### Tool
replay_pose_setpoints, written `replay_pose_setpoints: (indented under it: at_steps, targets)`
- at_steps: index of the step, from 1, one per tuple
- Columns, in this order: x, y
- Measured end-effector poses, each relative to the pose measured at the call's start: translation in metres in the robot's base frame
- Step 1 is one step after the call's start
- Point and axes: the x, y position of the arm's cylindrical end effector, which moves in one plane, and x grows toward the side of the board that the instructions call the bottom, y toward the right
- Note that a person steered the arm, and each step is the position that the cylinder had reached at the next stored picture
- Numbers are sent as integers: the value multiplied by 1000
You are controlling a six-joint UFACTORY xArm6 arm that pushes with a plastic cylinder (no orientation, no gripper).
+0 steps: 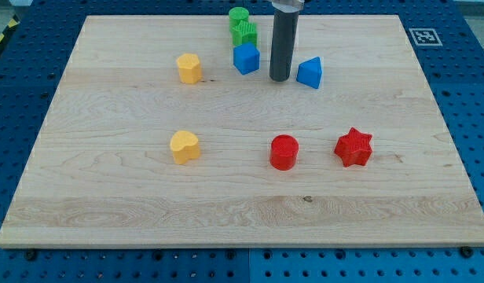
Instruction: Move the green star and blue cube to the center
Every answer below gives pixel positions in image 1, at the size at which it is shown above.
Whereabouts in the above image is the blue cube block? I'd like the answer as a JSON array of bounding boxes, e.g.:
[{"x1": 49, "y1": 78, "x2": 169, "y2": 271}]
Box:
[{"x1": 233, "y1": 42, "x2": 260, "y2": 75}]

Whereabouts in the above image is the green star block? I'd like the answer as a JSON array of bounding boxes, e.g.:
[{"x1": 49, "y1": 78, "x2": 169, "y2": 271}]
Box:
[{"x1": 230, "y1": 20, "x2": 258, "y2": 46}]

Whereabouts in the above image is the red star block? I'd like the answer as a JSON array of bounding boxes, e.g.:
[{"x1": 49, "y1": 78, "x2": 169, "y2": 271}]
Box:
[{"x1": 334, "y1": 127, "x2": 372, "y2": 167}]

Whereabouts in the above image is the red cylinder block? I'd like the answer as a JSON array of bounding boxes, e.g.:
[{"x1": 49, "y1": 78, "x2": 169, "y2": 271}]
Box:
[{"x1": 269, "y1": 134, "x2": 299, "y2": 171}]

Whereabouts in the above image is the yellow heart block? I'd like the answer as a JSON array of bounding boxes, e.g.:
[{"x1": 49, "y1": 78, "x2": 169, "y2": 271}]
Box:
[{"x1": 170, "y1": 130, "x2": 201, "y2": 164}]

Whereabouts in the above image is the yellow hexagon block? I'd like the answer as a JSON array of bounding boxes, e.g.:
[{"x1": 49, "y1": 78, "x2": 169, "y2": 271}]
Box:
[{"x1": 176, "y1": 53, "x2": 203, "y2": 84}]

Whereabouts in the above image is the light wooden board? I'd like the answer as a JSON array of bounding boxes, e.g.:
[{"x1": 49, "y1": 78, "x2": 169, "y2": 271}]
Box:
[{"x1": 0, "y1": 15, "x2": 484, "y2": 249}]

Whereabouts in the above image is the blue triangular prism block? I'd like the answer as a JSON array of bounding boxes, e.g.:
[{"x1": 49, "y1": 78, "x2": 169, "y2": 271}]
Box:
[{"x1": 296, "y1": 57, "x2": 322, "y2": 89}]

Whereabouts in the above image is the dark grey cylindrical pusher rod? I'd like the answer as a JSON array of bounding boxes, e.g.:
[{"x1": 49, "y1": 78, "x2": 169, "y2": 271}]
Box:
[{"x1": 269, "y1": 9, "x2": 299, "y2": 83}]

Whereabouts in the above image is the green cylinder block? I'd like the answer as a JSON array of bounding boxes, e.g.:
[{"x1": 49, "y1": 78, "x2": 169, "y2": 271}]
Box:
[{"x1": 228, "y1": 6, "x2": 250, "y2": 31}]

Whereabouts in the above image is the white fiducial marker tag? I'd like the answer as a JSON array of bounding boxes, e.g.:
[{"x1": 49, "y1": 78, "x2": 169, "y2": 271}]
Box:
[{"x1": 409, "y1": 28, "x2": 442, "y2": 46}]

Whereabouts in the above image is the clear acrylic rod mount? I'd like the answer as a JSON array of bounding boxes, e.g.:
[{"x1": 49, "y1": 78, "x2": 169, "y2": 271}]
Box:
[{"x1": 271, "y1": 0, "x2": 305, "y2": 13}]

